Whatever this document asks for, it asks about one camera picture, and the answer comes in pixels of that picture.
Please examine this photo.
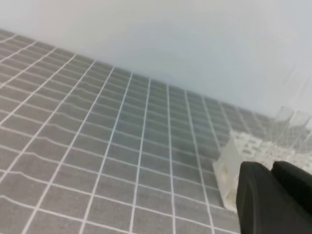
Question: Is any test tube in rack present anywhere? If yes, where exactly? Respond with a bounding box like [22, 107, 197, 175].
[290, 111, 311, 150]

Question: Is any white test tube rack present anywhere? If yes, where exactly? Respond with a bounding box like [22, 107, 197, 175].
[213, 131, 312, 212]

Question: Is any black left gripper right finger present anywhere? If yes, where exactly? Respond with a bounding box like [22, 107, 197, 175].
[271, 161, 312, 214]

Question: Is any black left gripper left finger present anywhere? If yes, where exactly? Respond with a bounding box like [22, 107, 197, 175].
[236, 161, 312, 234]

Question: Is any grey checked tablecloth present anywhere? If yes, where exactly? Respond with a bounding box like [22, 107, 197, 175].
[0, 31, 268, 234]

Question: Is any clear glass test tube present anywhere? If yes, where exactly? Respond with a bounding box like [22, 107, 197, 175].
[267, 106, 294, 144]

